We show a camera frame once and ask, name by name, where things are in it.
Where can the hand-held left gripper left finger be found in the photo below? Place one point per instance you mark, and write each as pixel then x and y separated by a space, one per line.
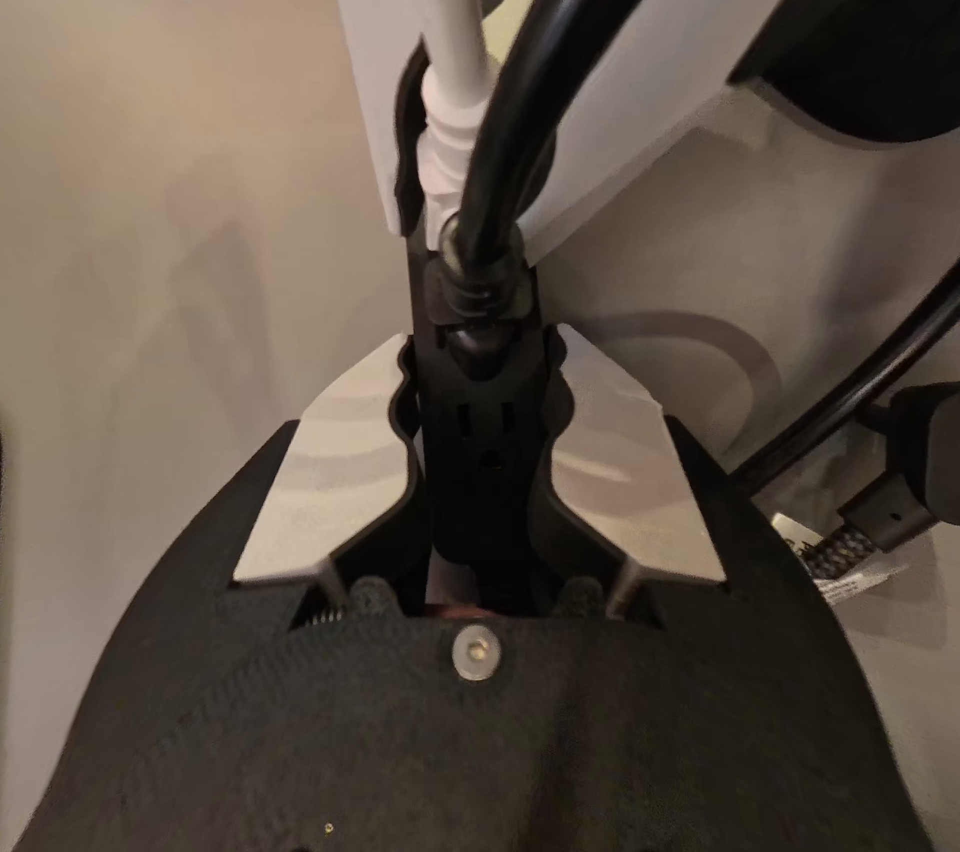
pixel 337 484

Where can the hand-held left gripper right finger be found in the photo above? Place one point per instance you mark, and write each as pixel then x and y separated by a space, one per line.
pixel 637 492

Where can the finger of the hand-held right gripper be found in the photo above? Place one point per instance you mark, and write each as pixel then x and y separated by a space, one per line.
pixel 675 4
pixel 367 41

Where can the black power strip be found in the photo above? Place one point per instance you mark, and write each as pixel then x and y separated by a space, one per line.
pixel 487 492

